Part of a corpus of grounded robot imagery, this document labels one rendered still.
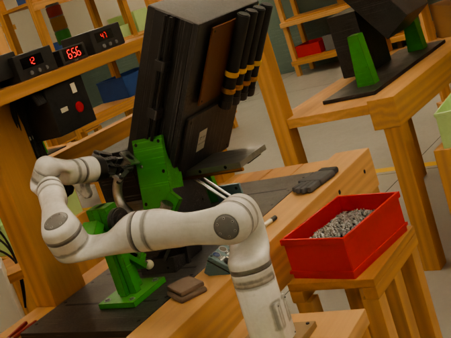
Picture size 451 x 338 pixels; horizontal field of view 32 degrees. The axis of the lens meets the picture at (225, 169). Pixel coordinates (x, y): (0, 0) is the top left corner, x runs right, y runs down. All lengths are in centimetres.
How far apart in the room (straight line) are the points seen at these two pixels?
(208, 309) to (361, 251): 44
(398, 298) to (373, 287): 97
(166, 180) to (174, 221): 63
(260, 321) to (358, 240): 52
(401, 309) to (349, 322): 131
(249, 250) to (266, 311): 13
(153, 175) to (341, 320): 80
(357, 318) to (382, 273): 36
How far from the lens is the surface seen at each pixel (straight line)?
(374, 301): 211
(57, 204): 189
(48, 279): 242
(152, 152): 231
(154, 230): 168
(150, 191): 233
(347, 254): 207
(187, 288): 203
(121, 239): 173
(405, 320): 309
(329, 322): 180
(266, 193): 274
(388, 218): 224
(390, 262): 218
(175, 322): 194
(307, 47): 1163
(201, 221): 163
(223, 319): 205
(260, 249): 166
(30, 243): 239
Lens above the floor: 162
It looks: 13 degrees down
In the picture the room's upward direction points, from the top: 19 degrees counter-clockwise
